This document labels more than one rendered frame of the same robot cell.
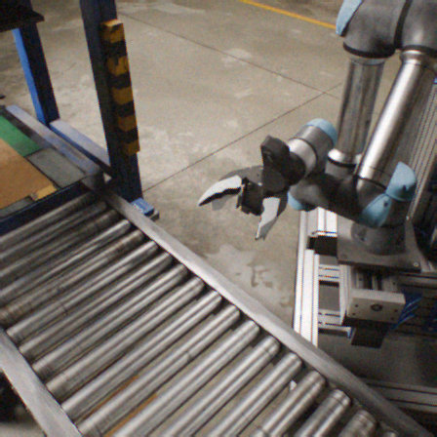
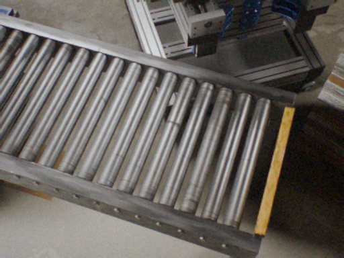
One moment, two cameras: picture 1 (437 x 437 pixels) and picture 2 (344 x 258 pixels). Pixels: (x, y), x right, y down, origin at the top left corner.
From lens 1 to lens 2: 0.41 m
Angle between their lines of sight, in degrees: 26
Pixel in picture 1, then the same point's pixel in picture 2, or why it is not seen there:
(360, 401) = (219, 83)
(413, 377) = (240, 66)
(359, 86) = not seen: outside the picture
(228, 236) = (64, 13)
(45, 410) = (29, 170)
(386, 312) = (215, 25)
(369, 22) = not seen: outside the picture
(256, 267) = (99, 31)
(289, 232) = not seen: outside the picture
